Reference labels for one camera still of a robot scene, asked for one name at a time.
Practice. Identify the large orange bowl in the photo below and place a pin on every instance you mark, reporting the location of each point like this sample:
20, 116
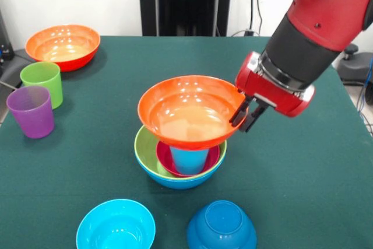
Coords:
62, 46
186, 115

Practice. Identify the grey stand foot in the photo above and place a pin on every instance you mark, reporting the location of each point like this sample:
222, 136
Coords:
11, 68
358, 66

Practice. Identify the black equipment box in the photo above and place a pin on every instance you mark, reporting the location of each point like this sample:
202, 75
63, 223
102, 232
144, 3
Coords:
4, 42

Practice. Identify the dark green table cloth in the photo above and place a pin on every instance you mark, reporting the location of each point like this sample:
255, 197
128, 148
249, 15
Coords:
277, 158

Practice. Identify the small pink bowl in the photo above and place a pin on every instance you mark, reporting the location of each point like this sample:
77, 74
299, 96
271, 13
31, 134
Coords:
166, 158

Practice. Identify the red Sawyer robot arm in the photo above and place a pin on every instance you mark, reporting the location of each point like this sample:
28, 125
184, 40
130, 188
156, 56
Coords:
314, 21

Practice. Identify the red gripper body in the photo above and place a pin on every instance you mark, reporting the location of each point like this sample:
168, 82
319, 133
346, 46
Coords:
271, 91

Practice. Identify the small light blue bowl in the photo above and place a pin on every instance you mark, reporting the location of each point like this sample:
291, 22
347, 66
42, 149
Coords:
116, 228

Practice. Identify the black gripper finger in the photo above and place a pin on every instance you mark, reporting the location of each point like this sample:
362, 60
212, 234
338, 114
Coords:
240, 112
253, 117

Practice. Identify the small dark blue bowl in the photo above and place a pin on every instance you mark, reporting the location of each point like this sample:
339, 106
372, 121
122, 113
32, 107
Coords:
221, 228

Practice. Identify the purple cup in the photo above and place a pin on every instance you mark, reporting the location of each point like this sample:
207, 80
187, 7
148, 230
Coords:
32, 117

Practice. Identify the large blue bowl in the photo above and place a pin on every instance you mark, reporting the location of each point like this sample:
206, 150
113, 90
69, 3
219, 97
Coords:
180, 183

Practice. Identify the light blue cup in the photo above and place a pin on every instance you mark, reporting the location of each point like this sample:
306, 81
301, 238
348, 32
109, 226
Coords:
189, 161

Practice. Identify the green cup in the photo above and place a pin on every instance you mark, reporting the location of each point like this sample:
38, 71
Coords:
49, 85

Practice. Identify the large green bowl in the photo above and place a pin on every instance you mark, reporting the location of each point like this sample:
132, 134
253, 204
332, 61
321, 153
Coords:
145, 150

